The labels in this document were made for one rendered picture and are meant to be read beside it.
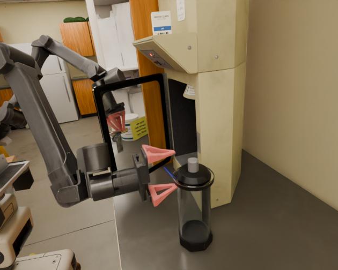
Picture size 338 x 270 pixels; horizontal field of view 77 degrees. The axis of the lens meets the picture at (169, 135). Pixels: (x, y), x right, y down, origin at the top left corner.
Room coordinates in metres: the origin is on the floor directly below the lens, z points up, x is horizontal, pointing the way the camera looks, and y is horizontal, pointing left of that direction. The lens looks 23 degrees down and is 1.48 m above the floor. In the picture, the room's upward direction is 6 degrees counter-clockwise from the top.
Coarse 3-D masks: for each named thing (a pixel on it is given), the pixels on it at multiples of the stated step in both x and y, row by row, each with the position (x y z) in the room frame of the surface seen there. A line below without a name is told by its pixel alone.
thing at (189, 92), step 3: (186, 87) 0.74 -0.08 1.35; (189, 87) 0.71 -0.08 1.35; (192, 87) 0.70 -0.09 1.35; (186, 90) 0.73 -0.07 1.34; (189, 90) 0.71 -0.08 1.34; (192, 90) 0.70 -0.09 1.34; (183, 93) 0.75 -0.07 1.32; (186, 93) 0.72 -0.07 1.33; (189, 93) 0.70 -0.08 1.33; (192, 93) 0.69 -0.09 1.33; (186, 96) 0.71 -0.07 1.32; (189, 96) 0.70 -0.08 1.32; (192, 96) 0.69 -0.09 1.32
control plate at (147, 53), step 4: (144, 52) 0.80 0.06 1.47; (148, 52) 0.74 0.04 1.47; (152, 52) 0.69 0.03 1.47; (148, 56) 0.81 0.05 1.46; (152, 56) 0.75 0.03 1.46; (156, 56) 0.70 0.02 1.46; (152, 60) 0.82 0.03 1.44; (156, 60) 0.76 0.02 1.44; (160, 60) 0.70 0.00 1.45; (164, 60) 0.66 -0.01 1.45; (156, 64) 0.84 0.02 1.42; (168, 64) 0.66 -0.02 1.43; (168, 68) 0.72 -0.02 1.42; (172, 68) 0.67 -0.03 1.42
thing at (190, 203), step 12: (180, 192) 0.45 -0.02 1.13; (192, 192) 0.43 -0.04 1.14; (204, 192) 0.44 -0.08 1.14; (180, 204) 0.45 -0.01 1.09; (192, 204) 0.43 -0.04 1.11; (204, 204) 0.43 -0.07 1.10; (180, 216) 0.45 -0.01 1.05; (192, 216) 0.43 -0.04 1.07; (204, 216) 0.43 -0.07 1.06; (180, 228) 0.46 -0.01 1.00; (192, 228) 0.43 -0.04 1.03; (204, 228) 0.43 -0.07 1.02; (192, 240) 0.43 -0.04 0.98; (204, 240) 0.43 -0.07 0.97
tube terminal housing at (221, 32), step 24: (168, 0) 0.77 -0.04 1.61; (192, 0) 0.60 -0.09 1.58; (216, 0) 0.60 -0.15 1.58; (240, 0) 0.66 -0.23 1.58; (192, 24) 0.61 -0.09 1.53; (216, 24) 0.60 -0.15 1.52; (240, 24) 0.67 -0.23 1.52; (216, 48) 0.60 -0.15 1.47; (240, 48) 0.69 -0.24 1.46; (168, 72) 0.84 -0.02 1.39; (216, 72) 0.60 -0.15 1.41; (240, 72) 0.70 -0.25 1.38; (168, 96) 0.86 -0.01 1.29; (216, 96) 0.60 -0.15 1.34; (240, 96) 0.72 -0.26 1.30; (216, 120) 0.60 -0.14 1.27; (240, 120) 0.73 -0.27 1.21; (216, 144) 0.60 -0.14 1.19; (240, 144) 0.75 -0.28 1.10; (216, 168) 0.60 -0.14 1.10; (240, 168) 0.78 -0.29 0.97; (216, 192) 0.60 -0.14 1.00
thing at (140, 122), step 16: (112, 96) 0.70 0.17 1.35; (128, 96) 0.75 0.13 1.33; (144, 96) 0.80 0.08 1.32; (160, 96) 0.86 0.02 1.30; (112, 112) 0.70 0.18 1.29; (128, 112) 0.74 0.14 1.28; (144, 112) 0.79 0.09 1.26; (160, 112) 0.85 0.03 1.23; (112, 128) 0.69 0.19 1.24; (128, 128) 0.73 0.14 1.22; (144, 128) 0.78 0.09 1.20; (160, 128) 0.84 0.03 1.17; (112, 144) 0.68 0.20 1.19; (128, 144) 0.72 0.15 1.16; (144, 144) 0.78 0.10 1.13; (160, 144) 0.84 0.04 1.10; (128, 160) 0.72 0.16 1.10; (160, 160) 0.83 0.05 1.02
